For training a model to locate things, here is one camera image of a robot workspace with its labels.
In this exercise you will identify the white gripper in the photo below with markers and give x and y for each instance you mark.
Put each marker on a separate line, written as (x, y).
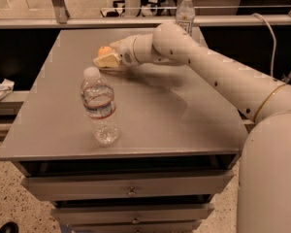
(126, 51)

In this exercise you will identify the orange fruit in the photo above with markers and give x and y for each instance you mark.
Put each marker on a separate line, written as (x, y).
(104, 50)

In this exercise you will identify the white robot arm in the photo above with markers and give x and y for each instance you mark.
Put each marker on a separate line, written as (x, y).
(264, 196)

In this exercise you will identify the clear water bottle red label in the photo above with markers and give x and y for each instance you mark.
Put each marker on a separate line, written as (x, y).
(98, 101)

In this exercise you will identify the grey metal railing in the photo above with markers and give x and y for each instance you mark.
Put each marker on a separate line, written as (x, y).
(91, 13)

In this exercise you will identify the tall bottle white label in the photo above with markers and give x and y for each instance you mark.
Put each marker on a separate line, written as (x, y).
(185, 15)

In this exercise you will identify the grey drawer cabinet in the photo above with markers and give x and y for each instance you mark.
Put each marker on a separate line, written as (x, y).
(169, 118)

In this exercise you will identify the top grey drawer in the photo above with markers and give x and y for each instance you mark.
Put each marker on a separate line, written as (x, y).
(128, 185)

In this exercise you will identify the grey drawer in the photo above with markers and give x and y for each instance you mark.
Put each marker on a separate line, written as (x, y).
(166, 226)
(128, 185)
(133, 214)

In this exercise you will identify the bottom grey drawer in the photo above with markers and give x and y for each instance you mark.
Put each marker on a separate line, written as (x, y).
(166, 226)

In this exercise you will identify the middle grey drawer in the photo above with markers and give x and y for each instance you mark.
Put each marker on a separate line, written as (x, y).
(133, 214)

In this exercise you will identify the black shoe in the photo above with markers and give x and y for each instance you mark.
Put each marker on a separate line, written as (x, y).
(9, 227)

